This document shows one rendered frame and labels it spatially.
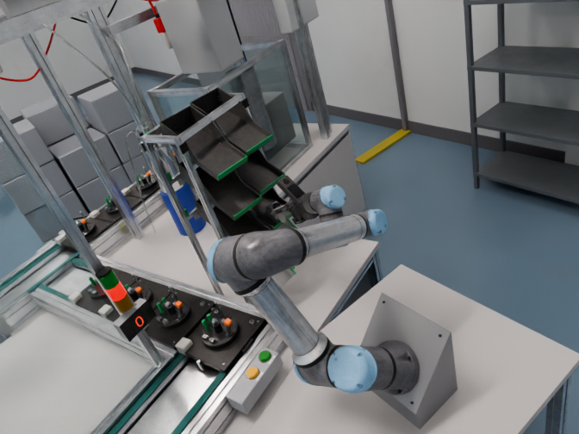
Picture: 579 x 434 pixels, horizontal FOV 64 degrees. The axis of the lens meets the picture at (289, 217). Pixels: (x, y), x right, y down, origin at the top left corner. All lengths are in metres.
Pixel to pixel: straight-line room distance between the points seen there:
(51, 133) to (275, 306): 3.58
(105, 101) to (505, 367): 3.49
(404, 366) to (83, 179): 3.36
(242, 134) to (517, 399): 1.19
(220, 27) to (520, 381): 2.01
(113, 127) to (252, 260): 3.24
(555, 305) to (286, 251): 2.13
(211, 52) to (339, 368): 1.74
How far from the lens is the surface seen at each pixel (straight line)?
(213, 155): 1.58
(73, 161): 4.17
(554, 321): 2.90
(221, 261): 1.14
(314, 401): 1.59
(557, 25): 3.77
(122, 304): 1.55
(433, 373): 1.38
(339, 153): 3.15
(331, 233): 1.19
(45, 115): 4.52
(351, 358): 1.25
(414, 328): 1.41
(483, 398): 1.55
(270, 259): 1.06
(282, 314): 1.23
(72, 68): 11.48
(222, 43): 2.54
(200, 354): 1.72
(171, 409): 1.71
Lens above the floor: 2.15
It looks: 33 degrees down
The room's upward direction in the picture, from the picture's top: 18 degrees counter-clockwise
